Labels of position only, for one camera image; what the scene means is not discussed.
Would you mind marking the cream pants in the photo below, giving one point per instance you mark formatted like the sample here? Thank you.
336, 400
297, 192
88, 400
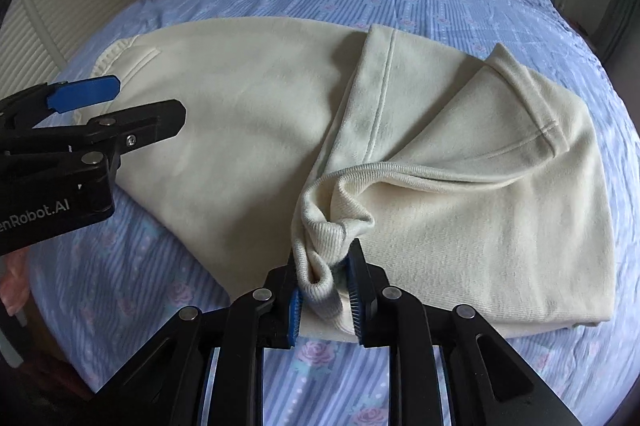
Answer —
225, 130

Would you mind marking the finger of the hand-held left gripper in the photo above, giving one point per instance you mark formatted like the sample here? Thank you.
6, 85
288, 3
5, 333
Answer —
85, 93
145, 120

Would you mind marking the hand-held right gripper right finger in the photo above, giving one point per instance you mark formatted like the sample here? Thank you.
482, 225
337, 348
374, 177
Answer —
356, 301

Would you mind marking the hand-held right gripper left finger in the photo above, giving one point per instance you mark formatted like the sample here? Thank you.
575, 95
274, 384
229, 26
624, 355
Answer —
295, 311

